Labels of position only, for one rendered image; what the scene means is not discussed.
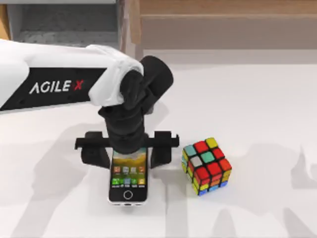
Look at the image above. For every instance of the black smartphone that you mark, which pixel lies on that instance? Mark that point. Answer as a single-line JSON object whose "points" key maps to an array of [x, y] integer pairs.
{"points": [[128, 178]]}

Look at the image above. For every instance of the multicoloured puzzle cube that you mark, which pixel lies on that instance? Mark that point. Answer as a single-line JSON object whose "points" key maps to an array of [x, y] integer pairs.
{"points": [[207, 167]]}

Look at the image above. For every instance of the grey cabinet with dark inside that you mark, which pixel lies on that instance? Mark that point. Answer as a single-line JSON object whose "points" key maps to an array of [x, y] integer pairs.
{"points": [[67, 22]]}

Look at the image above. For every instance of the wooden open shelves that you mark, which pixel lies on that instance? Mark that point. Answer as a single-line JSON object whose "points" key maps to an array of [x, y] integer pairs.
{"points": [[223, 27]]}

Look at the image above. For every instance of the wooden cupboard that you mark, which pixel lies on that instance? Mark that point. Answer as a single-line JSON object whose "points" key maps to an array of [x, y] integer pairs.
{"points": [[3, 22]]}

